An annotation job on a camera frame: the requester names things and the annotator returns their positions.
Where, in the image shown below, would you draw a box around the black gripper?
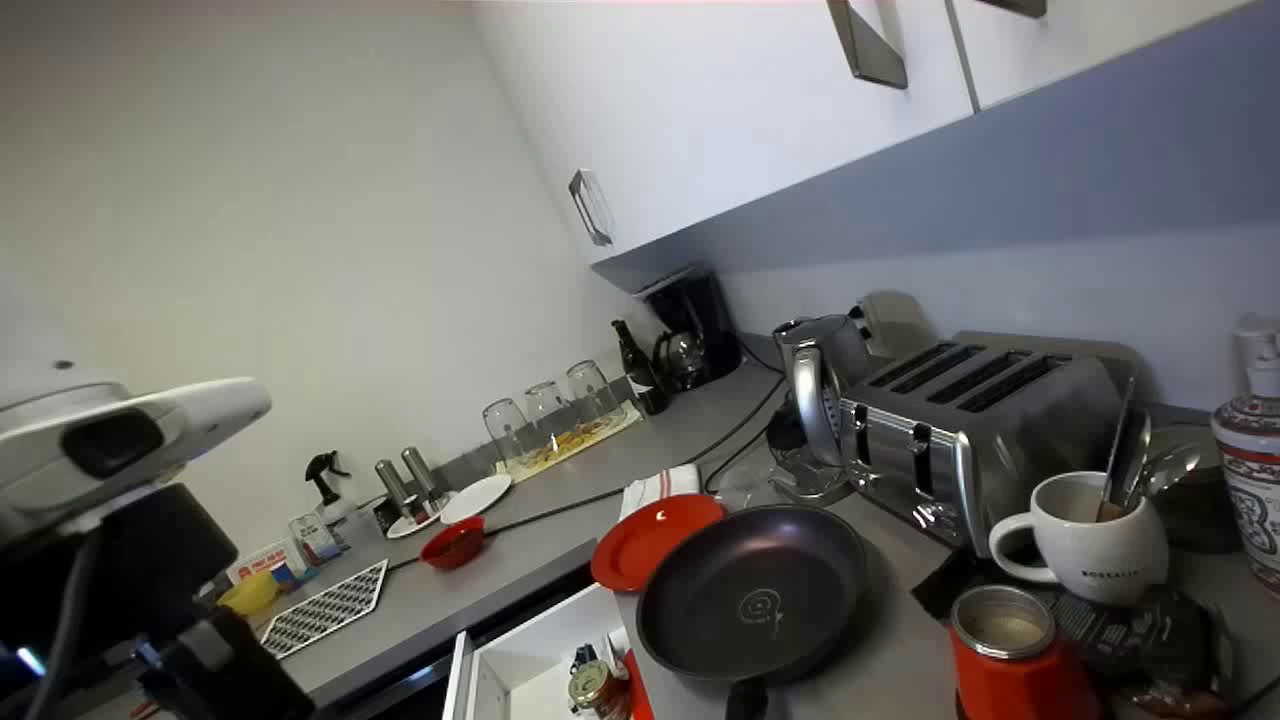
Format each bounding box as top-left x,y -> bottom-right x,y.
55,482 -> 322,720

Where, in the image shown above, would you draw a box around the blue white carton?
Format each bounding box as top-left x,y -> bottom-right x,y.
287,514 -> 344,564

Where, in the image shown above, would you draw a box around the silver four-slot toaster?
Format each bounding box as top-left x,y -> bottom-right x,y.
838,329 -> 1158,560

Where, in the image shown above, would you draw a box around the red cup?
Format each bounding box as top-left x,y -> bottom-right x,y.
950,581 -> 1109,720

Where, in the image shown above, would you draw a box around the white drawer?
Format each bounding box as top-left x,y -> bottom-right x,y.
439,581 -> 657,720

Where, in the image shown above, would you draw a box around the stainless steel kettle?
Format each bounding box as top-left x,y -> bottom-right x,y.
768,289 -> 941,510

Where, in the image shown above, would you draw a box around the yellow bowl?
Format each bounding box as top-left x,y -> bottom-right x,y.
214,568 -> 284,620

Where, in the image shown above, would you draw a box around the black power cable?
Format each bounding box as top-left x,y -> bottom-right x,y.
671,375 -> 793,493

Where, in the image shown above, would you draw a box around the metal spoon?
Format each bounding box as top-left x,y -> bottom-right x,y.
1094,371 -> 1143,523
1140,443 -> 1210,510

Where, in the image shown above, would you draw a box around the black white striped trivet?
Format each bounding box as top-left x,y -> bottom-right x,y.
258,555 -> 397,669

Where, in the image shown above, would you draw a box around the small red bowl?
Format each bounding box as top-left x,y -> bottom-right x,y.
417,516 -> 493,575

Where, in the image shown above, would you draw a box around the black-headed spray bottle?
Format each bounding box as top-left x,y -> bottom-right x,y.
301,448 -> 356,537

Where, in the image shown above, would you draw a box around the black coffee machine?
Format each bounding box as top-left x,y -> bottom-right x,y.
639,268 -> 750,394

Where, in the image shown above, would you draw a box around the white mug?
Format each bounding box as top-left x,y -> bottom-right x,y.
985,467 -> 1178,608

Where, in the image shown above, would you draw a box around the white red-striped folded towel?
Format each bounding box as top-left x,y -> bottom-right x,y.
618,461 -> 708,523

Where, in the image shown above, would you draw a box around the red white box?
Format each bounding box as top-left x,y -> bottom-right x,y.
225,537 -> 304,594

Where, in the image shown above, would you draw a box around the white plate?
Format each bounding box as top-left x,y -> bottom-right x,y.
438,471 -> 517,529

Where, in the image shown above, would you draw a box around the black built-in appliance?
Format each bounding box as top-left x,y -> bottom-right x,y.
331,571 -> 598,720

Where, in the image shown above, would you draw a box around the red plate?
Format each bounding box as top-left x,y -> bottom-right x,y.
590,493 -> 732,601

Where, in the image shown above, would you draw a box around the dark glass bottle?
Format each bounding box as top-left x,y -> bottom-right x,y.
610,318 -> 676,420

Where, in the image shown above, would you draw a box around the clear drinking glass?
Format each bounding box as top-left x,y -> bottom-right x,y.
481,397 -> 537,464
521,375 -> 576,438
561,356 -> 619,416

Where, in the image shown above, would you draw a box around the dark frying pan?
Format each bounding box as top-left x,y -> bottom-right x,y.
632,502 -> 873,720

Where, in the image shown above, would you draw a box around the metal shaker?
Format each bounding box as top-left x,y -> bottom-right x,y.
373,457 -> 412,529
397,443 -> 439,514

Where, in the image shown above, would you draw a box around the white upper cabinets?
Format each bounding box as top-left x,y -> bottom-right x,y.
473,0 -> 1260,297

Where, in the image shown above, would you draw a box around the clear soap dispenser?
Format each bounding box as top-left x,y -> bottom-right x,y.
1232,318 -> 1280,399

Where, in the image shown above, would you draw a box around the patterned ceramic canister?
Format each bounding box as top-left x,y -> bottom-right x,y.
1210,394 -> 1280,598

